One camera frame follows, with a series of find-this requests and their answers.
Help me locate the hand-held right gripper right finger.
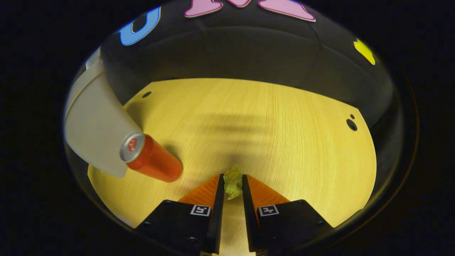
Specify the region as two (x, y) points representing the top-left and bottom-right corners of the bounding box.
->
(242, 174), (334, 254)

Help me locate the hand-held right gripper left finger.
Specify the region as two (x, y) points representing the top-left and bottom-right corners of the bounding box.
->
(134, 174), (225, 255)

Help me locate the yellow paper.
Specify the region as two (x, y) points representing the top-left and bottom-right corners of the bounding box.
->
(223, 164), (243, 200)

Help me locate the red pop can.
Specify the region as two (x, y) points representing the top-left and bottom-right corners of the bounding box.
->
(119, 131), (183, 183)

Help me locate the white desktop garbage bin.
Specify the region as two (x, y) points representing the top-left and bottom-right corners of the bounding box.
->
(64, 46), (143, 179)

